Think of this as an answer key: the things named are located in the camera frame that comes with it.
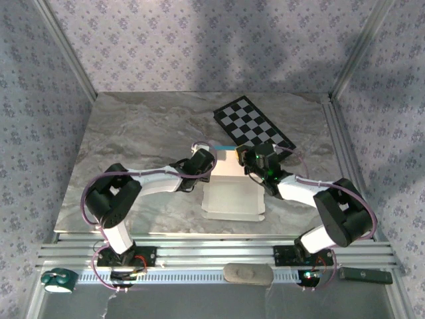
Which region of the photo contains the white and blue paper box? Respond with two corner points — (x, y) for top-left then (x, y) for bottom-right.
(200, 144), (266, 223)

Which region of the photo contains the black and white checkerboard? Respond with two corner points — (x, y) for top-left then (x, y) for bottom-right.
(212, 95), (297, 159)

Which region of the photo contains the grey oval pad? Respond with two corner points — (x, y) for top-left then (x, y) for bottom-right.
(222, 263), (275, 286)

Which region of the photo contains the black rectangular bar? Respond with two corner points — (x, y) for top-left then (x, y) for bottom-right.
(338, 266), (394, 285)

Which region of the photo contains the green tape roll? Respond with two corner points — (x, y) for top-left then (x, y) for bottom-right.
(40, 268), (80, 294)

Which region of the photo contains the aluminium side rail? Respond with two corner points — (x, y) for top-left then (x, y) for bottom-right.
(320, 94), (378, 240)

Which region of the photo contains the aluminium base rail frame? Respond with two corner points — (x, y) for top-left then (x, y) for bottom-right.
(35, 232), (406, 276)

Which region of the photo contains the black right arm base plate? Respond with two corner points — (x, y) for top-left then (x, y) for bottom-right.
(272, 245), (335, 267)

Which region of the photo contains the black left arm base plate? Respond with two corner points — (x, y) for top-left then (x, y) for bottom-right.
(96, 245), (157, 268)

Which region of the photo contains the white slotted cable duct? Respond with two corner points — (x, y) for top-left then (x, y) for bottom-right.
(78, 269), (303, 285)

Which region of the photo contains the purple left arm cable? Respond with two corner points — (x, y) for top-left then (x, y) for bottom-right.
(81, 142), (219, 294)

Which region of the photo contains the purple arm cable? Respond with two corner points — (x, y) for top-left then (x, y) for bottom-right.
(274, 144), (379, 293)
(81, 142), (219, 294)

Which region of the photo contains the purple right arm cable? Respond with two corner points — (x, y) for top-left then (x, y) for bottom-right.
(274, 144), (379, 293)

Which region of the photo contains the aluminium right corner post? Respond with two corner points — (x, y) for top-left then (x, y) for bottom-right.
(330, 0), (396, 100)

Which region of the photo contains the aluminium corner post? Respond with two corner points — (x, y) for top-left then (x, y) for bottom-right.
(330, 0), (396, 100)
(33, 0), (99, 100)

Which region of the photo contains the aluminium left corner post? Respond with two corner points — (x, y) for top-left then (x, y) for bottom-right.
(33, 0), (99, 100)

